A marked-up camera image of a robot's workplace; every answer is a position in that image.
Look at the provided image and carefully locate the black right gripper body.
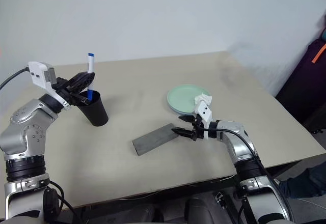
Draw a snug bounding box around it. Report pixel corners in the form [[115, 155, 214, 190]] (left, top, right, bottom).
[[191, 114, 206, 142]]

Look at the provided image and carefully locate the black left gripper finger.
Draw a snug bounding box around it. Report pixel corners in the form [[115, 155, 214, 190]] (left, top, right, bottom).
[[68, 72, 96, 85], [66, 80, 93, 94]]

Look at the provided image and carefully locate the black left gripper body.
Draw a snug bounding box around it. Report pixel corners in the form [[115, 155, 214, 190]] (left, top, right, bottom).
[[54, 77, 88, 106]]

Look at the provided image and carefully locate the white marker blue cap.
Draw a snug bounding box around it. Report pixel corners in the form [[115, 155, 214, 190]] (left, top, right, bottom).
[[86, 52, 95, 100]]

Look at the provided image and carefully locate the grey glasses case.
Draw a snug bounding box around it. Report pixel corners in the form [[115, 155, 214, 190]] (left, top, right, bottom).
[[131, 123, 179, 156]]

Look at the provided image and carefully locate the black cup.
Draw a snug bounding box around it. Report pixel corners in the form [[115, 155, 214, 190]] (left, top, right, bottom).
[[76, 90, 110, 127]]

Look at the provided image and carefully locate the light blue plate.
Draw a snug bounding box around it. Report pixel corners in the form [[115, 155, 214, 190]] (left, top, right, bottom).
[[167, 101, 197, 116]]

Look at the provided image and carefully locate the mint green plate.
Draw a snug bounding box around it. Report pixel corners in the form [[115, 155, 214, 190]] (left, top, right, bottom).
[[167, 83, 211, 114]]

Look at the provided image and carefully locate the crumpled white tissue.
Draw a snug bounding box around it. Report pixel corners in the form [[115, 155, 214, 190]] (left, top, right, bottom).
[[194, 93, 213, 106]]

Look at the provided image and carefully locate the silver metal clip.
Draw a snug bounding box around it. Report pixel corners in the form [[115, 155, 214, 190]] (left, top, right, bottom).
[[215, 192, 227, 208]]

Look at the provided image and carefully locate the dark grey rounded shape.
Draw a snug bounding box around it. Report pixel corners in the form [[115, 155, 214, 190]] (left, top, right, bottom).
[[184, 197, 217, 224]]

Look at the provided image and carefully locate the dark purple bag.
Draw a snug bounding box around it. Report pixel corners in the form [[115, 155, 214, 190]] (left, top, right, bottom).
[[276, 39, 326, 134]]

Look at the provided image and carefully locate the person's blue jeans leg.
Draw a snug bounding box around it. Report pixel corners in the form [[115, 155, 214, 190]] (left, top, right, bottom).
[[279, 161, 326, 199]]

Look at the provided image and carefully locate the orange bag tag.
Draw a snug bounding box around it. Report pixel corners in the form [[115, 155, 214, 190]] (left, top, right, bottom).
[[312, 43, 326, 64]]

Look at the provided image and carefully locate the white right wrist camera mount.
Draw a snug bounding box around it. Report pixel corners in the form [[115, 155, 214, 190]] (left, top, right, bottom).
[[193, 101, 212, 140]]

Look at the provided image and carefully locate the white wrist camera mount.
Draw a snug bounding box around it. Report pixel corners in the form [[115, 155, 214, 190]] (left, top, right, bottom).
[[193, 101, 212, 140], [27, 61, 71, 110]]

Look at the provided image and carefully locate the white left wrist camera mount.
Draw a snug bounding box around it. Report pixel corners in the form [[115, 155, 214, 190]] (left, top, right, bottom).
[[27, 61, 71, 110]]

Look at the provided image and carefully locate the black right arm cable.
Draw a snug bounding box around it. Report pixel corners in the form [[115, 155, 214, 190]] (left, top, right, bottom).
[[206, 128, 296, 224]]

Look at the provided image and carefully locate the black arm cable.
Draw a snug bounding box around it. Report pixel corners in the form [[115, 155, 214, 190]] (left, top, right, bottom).
[[206, 128, 296, 224], [0, 67, 30, 91]]

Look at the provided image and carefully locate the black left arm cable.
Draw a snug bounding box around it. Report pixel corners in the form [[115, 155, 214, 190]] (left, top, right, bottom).
[[0, 67, 30, 91]]

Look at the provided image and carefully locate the thin white floor cable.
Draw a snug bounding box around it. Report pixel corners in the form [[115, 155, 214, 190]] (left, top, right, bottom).
[[292, 200, 326, 211]]

